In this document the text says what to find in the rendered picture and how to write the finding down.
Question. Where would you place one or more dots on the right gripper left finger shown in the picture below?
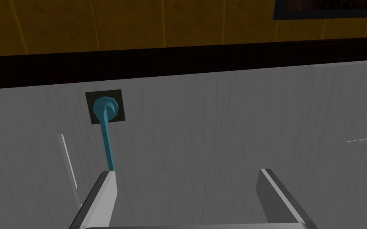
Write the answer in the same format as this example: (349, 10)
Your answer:
(102, 203)

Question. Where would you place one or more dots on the dark framed wall picture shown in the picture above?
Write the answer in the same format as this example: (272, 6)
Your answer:
(330, 8)

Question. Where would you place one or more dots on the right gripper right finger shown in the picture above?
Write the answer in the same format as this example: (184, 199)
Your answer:
(277, 200)

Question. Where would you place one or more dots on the grey door leaf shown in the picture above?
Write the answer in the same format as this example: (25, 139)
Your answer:
(202, 143)

